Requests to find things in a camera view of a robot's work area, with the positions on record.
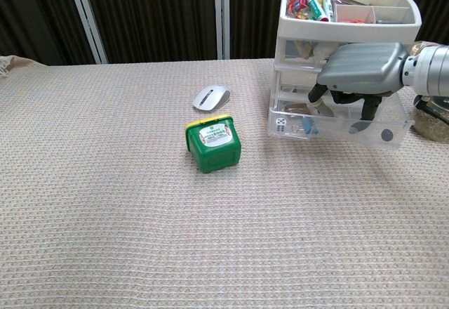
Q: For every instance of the clear drawer with die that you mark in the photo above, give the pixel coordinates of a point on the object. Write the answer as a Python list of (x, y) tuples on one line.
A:
[(336, 131)]

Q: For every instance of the upright grey partition post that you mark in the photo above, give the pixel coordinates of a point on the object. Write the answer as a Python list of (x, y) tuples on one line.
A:
[(221, 14)]

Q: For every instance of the red candy packet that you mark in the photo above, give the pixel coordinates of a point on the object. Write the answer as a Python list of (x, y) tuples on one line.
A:
[(295, 4)]

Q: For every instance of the white plastic drawer organizer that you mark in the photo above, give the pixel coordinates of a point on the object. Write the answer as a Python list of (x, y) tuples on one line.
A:
[(350, 29)]

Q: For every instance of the red capped marker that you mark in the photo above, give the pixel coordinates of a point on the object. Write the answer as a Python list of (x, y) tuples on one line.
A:
[(314, 3)]

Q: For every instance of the clear bag yellow snacks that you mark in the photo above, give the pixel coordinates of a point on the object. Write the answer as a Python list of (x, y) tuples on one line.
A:
[(419, 47)]

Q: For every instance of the right black grey robot hand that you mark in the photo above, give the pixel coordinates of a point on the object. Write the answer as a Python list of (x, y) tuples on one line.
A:
[(365, 66)]

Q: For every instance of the brown foil packet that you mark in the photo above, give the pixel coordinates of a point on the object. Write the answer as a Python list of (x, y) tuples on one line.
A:
[(296, 107)]

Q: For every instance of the beige woven tablecloth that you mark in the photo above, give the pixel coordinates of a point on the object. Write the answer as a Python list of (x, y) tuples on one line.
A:
[(140, 200)]

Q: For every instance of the slanted grey partition post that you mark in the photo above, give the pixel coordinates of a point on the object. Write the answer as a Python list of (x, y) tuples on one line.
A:
[(86, 17)]

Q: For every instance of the green container yellow lid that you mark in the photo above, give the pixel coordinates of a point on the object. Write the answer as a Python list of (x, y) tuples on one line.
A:
[(214, 151)]

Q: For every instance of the small dark round item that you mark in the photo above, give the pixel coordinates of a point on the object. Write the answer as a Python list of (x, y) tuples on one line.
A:
[(387, 135)]

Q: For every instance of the small blue item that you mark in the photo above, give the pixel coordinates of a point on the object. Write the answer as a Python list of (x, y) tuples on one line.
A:
[(309, 126)]

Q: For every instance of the clear drawer with glasses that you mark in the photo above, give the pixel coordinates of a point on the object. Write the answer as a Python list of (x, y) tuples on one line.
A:
[(291, 54)]

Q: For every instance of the white computer mouse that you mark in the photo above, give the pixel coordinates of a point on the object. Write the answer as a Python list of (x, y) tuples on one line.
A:
[(210, 98)]

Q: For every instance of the glass jar black lid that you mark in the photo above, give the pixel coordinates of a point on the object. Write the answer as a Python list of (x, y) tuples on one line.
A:
[(431, 126)]

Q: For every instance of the white die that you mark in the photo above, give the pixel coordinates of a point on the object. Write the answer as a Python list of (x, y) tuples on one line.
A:
[(280, 125)]

